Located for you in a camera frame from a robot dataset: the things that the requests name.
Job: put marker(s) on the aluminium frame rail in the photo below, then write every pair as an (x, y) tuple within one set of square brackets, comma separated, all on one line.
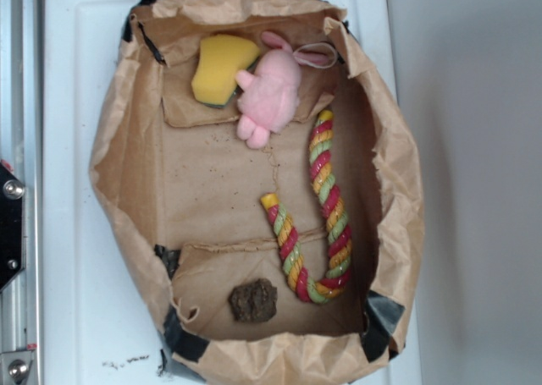
[(21, 105)]

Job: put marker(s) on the brown paper bag tray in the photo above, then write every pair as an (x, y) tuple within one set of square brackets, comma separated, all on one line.
[(330, 211)]

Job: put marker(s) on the pink plush bunny toy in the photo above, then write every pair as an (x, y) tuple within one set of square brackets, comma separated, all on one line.
[(269, 96)]

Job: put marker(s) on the yellow green sponge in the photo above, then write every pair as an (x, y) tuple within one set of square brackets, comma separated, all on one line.
[(221, 57)]

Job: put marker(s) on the black metal bracket with bolt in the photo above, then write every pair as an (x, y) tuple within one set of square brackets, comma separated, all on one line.
[(11, 227)]

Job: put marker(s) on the brown rock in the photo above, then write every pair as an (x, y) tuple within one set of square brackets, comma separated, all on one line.
[(254, 302)]

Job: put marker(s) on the white plastic table board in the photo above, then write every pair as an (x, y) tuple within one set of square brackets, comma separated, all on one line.
[(96, 329)]

